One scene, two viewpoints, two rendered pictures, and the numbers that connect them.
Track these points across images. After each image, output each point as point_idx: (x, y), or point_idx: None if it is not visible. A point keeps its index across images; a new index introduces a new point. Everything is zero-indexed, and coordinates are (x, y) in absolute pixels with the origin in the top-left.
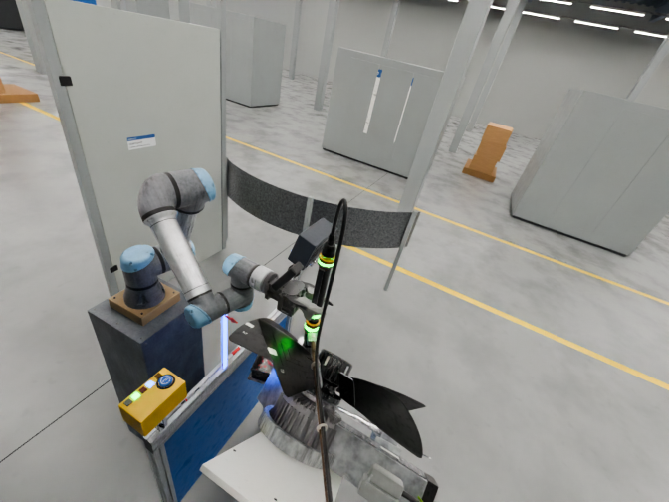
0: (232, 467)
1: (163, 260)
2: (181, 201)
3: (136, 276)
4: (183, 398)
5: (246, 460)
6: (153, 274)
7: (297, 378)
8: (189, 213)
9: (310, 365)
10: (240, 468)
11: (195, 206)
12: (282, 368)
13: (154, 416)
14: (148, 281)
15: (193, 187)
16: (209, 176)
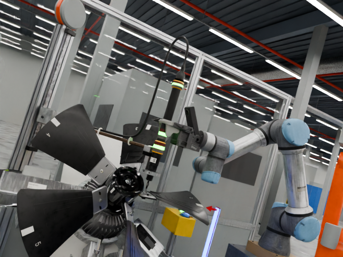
0: (115, 143)
1: (284, 212)
2: (270, 130)
3: (270, 213)
4: (173, 231)
5: (113, 153)
6: (274, 219)
7: None
8: (277, 148)
9: (134, 158)
10: (112, 145)
11: (277, 140)
12: (138, 129)
13: (167, 214)
14: (270, 222)
15: (278, 123)
16: (292, 120)
